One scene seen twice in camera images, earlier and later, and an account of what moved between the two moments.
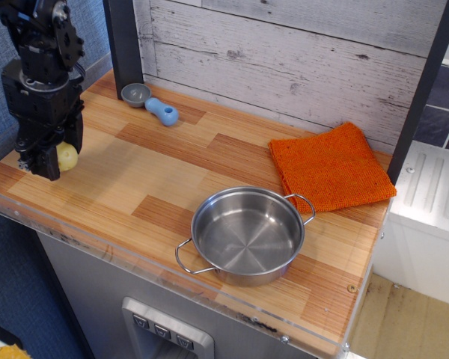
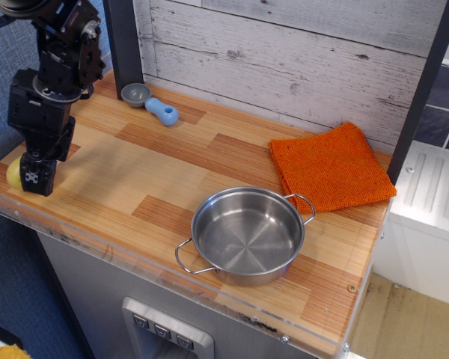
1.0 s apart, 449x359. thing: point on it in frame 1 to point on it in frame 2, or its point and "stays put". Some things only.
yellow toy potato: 67,156 to 13,174
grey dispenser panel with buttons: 156,333 stays put
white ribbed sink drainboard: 429,190 stays put
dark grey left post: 124,43 stays put
